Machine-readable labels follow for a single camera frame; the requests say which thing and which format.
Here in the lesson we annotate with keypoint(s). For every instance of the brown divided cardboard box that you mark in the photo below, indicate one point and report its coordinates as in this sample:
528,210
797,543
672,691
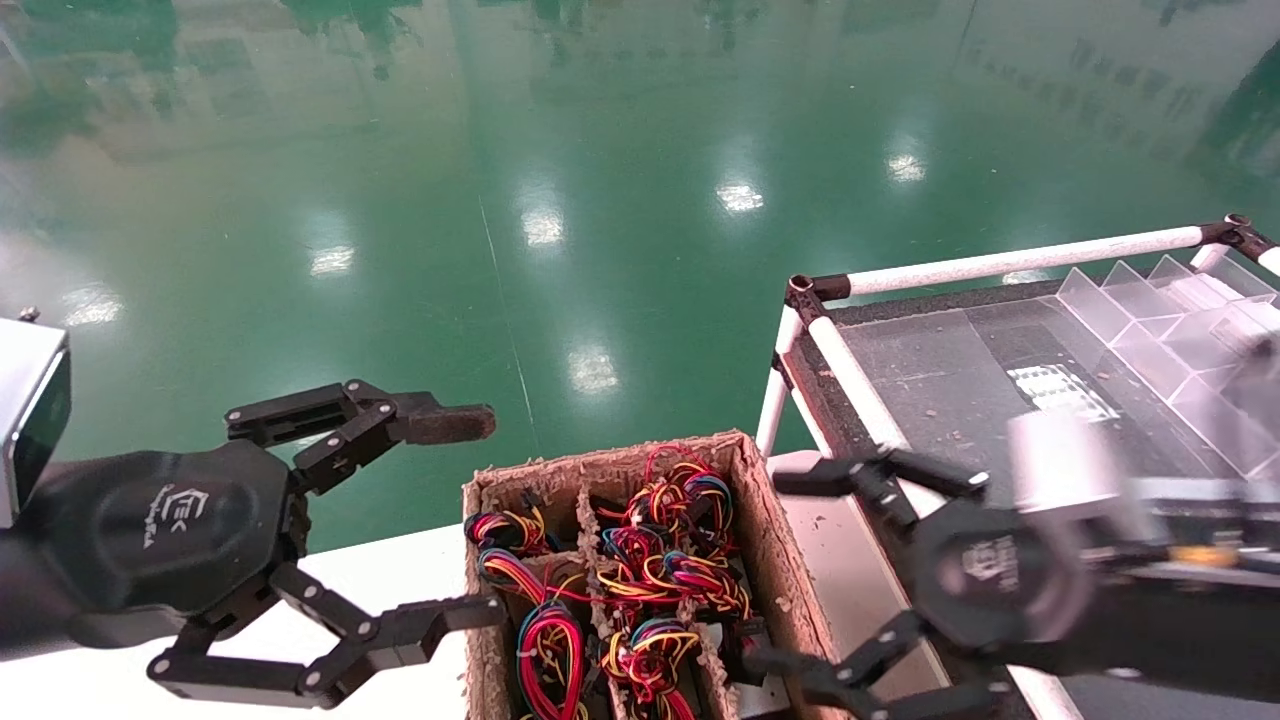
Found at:
770,560

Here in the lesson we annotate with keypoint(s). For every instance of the white pipe frame table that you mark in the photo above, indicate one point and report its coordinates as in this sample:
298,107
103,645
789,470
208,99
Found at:
1000,262

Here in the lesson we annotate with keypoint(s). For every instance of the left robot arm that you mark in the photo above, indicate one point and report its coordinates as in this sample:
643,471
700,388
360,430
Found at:
25,600

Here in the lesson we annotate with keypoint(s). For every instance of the clear acrylic divider tray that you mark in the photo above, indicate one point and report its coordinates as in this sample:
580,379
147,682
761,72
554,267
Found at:
1140,330

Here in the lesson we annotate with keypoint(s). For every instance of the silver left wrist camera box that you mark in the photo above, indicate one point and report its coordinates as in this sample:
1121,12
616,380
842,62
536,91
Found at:
30,420

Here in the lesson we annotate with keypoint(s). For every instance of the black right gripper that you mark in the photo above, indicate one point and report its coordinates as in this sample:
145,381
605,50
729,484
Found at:
990,575

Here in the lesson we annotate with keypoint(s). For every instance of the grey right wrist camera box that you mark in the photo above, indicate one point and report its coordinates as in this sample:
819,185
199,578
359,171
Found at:
1060,460

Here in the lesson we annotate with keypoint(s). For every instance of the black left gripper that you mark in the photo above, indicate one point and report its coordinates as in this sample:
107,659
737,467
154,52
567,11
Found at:
160,530

